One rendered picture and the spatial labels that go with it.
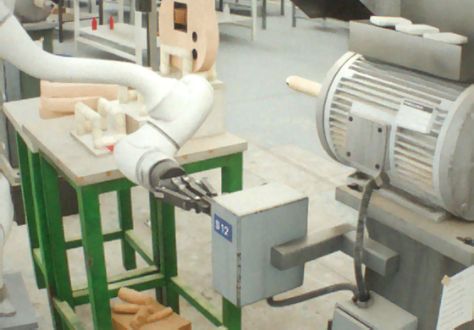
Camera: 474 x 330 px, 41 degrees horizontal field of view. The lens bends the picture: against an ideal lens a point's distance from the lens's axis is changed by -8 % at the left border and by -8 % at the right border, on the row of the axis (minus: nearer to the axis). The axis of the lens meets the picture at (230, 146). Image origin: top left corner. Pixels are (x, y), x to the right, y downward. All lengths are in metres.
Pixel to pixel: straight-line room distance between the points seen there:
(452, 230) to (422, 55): 0.31
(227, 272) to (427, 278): 0.38
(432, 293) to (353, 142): 0.32
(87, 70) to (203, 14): 0.65
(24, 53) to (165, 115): 0.36
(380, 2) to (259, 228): 0.53
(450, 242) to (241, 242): 0.38
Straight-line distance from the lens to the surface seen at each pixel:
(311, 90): 1.50
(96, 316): 2.16
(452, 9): 1.30
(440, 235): 1.16
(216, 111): 2.20
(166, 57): 2.30
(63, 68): 1.53
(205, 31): 2.08
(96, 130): 2.07
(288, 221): 1.27
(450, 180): 1.10
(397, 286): 1.29
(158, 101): 1.55
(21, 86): 3.81
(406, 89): 1.19
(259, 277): 1.28
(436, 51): 1.14
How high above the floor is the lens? 1.62
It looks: 19 degrees down
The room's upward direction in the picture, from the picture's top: straight up
